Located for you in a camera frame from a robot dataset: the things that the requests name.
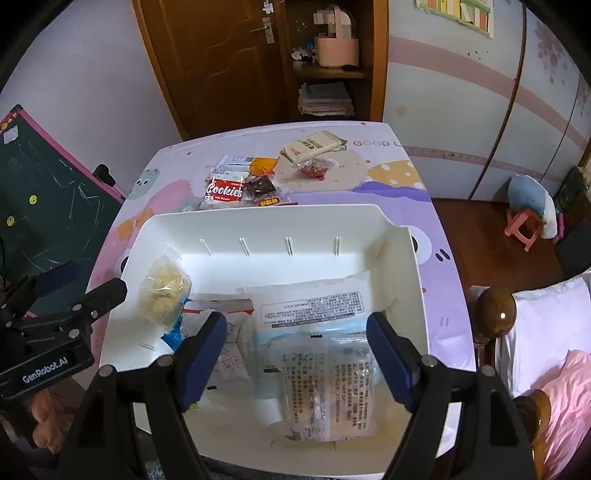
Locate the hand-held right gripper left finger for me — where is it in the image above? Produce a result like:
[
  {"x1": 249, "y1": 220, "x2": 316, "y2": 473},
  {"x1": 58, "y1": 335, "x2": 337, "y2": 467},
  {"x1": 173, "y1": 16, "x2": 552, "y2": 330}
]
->
[{"x1": 58, "y1": 310, "x2": 229, "y2": 480}]

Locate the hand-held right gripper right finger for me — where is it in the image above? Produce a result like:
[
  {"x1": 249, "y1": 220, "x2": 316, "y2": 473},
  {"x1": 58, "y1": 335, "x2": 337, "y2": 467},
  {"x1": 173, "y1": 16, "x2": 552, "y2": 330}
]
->
[{"x1": 366, "y1": 311, "x2": 536, "y2": 480}]

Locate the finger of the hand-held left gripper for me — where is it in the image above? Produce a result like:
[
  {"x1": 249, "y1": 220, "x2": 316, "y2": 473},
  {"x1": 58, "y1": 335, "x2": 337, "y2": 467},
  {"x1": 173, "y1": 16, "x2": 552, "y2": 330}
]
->
[
  {"x1": 9, "y1": 261, "x2": 79, "y2": 317},
  {"x1": 69, "y1": 278, "x2": 127, "y2": 324}
]

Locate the small white sachet packet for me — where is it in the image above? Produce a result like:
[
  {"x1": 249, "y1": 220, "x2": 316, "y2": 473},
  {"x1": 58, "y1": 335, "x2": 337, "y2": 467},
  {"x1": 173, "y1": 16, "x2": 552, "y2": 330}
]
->
[{"x1": 208, "y1": 344, "x2": 252, "y2": 393}]

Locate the blue white snack packet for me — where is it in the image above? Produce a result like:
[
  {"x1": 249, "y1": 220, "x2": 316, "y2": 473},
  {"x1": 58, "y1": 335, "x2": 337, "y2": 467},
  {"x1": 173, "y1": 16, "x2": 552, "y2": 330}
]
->
[{"x1": 161, "y1": 323, "x2": 186, "y2": 354}]

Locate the white red striped packet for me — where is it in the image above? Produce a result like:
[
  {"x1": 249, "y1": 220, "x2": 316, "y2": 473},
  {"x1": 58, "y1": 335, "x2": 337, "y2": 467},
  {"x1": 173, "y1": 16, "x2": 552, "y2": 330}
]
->
[{"x1": 185, "y1": 295, "x2": 254, "y2": 344}]

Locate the yellow puffed snack packet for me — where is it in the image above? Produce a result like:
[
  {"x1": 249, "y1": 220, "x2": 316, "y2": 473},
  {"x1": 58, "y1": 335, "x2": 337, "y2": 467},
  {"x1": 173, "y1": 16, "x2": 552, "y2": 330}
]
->
[{"x1": 140, "y1": 255, "x2": 192, "y2": 329}]

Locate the clear bread packet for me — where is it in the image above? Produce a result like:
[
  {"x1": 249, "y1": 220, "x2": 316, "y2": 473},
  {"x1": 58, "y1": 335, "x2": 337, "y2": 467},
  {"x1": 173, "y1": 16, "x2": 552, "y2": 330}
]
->
[{"x1": 279, "y1": 330, "x2": 379, "y2": 441}]

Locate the large pale blue packet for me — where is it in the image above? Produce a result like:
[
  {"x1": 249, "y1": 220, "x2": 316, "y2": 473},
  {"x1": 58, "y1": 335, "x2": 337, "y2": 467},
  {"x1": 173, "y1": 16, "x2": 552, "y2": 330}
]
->
[{"x1": 247, "y1": 270, "x2": 398, "y2": 402}]

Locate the white plastic tray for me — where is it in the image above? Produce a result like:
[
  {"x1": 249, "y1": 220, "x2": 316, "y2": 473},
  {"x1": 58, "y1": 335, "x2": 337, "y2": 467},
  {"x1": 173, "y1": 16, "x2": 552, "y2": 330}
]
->
[{"x1": 95, "y1": 204, "x2": 462, "y2": 476}]

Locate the red cookie packet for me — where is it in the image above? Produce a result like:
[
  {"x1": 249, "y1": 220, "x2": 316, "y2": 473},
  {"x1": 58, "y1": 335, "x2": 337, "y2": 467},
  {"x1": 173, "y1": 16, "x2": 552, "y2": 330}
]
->
[{"x1": 204, "y1": 168, "x2": 245, "y2": 206}]

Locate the dark chocolate cake packet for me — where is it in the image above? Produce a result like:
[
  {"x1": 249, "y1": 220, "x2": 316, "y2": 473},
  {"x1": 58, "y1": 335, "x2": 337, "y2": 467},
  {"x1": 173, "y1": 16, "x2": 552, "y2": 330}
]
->
[{"x1": 243, "y1": 174, "x2": 278, "y2": 199}]

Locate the orange snack packet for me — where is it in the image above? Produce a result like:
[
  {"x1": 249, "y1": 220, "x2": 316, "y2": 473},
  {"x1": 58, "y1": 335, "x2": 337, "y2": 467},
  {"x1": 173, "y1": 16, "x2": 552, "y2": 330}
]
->
[{"x1": 249, "y1": 157, "x2": 280, "y2": 176}]

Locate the clear packet of red snacks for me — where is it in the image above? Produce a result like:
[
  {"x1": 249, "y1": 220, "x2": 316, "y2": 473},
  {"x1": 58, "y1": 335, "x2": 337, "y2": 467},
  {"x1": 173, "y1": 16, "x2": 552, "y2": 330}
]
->
[{"x1": 295, "y1": 157, "x2": 338, "y2": 178}]

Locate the beige biscuit packet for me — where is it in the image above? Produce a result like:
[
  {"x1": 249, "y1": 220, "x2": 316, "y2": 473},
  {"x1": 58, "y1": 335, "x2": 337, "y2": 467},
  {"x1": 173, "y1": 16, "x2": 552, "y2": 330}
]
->
[{"x1": 283, "y1": 130, "x2": 342, "y2": 162}]

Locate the person's left hand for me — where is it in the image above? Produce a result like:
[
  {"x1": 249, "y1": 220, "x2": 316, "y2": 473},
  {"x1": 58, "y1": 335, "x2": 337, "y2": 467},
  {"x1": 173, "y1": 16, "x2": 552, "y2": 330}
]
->
[{"x1": 32, "y1": 383, "x2": 75, "y2": 455}]

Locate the wooden bedpost knob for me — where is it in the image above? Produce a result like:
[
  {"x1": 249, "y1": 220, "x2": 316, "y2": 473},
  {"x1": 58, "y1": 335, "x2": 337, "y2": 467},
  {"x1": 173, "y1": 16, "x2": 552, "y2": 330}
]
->
[{"x1": 475, "y1": 285, "x2": 518, "y2": 344}]

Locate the black easel clamp knob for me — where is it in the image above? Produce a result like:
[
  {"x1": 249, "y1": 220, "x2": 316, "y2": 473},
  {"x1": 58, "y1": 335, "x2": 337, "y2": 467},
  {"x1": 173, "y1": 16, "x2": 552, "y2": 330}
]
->
[{"x1": 92, "y1": 164, "x2": 116, "y2": 188}]

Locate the white pillow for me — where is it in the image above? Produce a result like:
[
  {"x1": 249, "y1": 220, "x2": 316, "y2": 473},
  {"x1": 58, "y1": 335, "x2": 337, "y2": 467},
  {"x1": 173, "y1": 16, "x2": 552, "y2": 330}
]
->
[{"x1": 501, "y1": 272, "x2": 591, "y2": 398}]

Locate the cartoon printed tablecloth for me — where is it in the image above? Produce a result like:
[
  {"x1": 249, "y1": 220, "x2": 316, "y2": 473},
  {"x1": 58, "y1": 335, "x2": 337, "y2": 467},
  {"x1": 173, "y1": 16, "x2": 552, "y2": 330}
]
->
[{"x1": 85, "y1": 121, "x2": 478, "y2": 374}]

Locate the pink blanket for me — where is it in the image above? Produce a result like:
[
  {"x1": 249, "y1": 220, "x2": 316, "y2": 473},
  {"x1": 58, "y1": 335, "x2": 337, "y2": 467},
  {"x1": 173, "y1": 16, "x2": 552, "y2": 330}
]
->
[{"x1": 522, "y1": 349, "x2": 591, "y2": 480}]

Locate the pink plastic stool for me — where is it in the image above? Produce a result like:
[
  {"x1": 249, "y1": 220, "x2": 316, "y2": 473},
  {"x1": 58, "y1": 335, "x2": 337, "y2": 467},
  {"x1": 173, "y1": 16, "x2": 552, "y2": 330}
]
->
[{"x1": 505, "y1": 209, "x2": 542, "y2": 252}]

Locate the blue plush cushion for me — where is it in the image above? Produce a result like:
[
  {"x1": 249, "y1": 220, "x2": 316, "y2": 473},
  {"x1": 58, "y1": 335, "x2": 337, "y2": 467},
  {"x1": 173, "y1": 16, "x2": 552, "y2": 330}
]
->
[{"x1": 507, "y1": 175, "x2": 559, "y2": 240}]

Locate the brown wooden door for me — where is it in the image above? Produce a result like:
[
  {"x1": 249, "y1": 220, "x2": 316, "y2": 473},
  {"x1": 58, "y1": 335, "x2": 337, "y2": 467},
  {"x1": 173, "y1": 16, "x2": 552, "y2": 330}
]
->
[{"x1": 131, "y1": 0, "x2": 289, "y2": 139}]

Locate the green bag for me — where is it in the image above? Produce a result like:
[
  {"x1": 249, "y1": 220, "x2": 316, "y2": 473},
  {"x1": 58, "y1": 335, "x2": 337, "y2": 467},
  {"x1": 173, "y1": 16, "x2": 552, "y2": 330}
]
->
[{"x1": 554, "y1": 166, "x2": 589, "y2": 213}]

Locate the floral sliding wardrobe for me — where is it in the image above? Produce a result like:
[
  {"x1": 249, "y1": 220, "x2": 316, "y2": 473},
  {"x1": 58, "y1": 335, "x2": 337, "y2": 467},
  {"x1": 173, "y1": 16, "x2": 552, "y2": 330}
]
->
[{"x1": 383, "y1": 0, "x2": 591, "y2": 204}]

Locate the stack of folded cloths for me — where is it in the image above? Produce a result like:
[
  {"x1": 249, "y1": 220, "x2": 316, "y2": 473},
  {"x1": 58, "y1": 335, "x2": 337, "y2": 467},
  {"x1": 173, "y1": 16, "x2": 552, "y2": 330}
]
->
[{"x1": 298, "y1": 82, "x2": 355, "y2": 117}]

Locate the wooden corner shelf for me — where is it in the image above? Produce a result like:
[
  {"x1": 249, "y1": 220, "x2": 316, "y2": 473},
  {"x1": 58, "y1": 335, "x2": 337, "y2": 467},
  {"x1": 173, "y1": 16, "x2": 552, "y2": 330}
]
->
[{"x1": 277, "y1": 0, "x2": 389, "y2": 123}]

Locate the pink basket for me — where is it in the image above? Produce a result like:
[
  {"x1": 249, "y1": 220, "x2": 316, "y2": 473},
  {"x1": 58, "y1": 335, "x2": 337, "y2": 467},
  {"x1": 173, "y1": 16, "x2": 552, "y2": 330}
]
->
[{"x1": 315, "y1": 7, "x2": 360, "y2": 69}]

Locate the green chalkboard with pink frame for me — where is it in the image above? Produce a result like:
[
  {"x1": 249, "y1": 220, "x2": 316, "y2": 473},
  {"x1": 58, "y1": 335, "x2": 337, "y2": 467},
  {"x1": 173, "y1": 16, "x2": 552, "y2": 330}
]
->
[{"x1": 0, "y1": 105, "x2": 125, "y2": 319}]

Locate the wooden bed footboard post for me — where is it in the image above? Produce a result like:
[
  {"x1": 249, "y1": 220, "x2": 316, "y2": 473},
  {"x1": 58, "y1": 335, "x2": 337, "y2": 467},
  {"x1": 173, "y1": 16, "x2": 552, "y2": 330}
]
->
[{"x1": 512, "y1": 390, "x2": 552, "y2": 446}]

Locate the metal door handle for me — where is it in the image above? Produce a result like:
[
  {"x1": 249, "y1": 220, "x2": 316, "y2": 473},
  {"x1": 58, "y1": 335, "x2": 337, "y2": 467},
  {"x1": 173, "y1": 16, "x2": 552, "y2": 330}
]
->
[{"x1": 249, "y1": 17, "x2": 274, "y2": 44}]

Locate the wall calendar poster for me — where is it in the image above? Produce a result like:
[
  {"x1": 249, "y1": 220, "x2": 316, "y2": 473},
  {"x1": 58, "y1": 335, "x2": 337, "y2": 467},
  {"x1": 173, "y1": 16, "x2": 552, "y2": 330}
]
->
[{"x1": 416, "y1": 0, "x2": 495, "y2": 38}]

